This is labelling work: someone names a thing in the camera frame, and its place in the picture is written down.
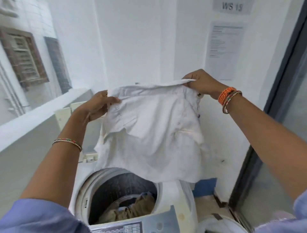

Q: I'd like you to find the person's right hand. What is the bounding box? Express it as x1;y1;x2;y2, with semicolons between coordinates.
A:
182;69;228;100

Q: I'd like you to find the person's left hand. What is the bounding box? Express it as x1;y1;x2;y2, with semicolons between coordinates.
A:
72;90;121;125

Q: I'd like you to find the washing machine lid with window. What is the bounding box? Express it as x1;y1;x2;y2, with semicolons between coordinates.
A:
55;100;101;164

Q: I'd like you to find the white shirt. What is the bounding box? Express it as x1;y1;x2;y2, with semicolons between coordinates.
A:
98;192;155;222
95;79;209;184

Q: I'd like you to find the cream and blue washing machine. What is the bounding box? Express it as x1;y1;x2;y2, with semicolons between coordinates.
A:
55;100;200;233

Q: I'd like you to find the white round laundry basket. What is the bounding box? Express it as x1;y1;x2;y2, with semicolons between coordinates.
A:
196;213;248;233

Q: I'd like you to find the person's left forearm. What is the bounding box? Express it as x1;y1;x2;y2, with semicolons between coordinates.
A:
20;113;89;205

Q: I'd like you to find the person's right forearm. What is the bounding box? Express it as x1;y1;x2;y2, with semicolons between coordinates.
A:
225;96;307;205

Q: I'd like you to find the thin beaded bangle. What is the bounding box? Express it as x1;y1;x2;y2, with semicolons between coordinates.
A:
52;138;83;152
222;91;243;115

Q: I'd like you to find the window with metal grille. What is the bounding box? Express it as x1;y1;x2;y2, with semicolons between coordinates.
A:
0;0;72;125

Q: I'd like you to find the black framed glass door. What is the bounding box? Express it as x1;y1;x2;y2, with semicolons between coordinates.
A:
228;0;307;233

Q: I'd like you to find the lavender blue tunic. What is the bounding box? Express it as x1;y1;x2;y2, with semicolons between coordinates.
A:
0;189;307;233

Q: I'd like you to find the orange braided bracelet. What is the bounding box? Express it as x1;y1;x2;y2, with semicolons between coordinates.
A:
217;87;237;105

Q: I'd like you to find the white paper wall notice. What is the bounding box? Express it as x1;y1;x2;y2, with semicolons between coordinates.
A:
205;21;245;81

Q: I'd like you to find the grey wall sign plate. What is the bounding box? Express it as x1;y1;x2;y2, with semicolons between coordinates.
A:
213;0;254;14

